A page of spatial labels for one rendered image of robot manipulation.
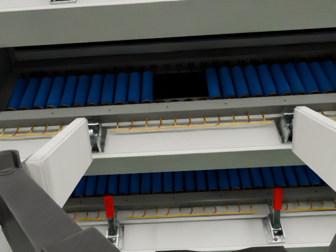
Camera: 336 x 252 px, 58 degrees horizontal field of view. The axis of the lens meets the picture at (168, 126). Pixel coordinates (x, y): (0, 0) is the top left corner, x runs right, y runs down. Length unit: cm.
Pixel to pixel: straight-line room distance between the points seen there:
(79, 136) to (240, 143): 28
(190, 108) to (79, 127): 26
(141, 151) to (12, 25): 21
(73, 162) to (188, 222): 40
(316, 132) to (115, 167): 31
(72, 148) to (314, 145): 13
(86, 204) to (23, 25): 32
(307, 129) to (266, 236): 39
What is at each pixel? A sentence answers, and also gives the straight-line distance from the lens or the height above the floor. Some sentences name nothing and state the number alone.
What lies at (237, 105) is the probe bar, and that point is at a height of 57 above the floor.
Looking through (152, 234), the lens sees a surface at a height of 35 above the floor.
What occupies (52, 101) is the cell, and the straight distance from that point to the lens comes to 49.
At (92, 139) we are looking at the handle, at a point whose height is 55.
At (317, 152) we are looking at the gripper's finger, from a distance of 18.
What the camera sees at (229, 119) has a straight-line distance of 44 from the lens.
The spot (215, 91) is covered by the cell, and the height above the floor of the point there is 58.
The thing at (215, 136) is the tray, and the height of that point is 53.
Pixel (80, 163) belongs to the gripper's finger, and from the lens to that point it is 18.
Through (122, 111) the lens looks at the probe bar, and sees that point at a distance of 43.
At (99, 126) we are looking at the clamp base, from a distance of 42.
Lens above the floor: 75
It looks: 28 degrees down
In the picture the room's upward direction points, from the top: 4 degrees counter-clockwise
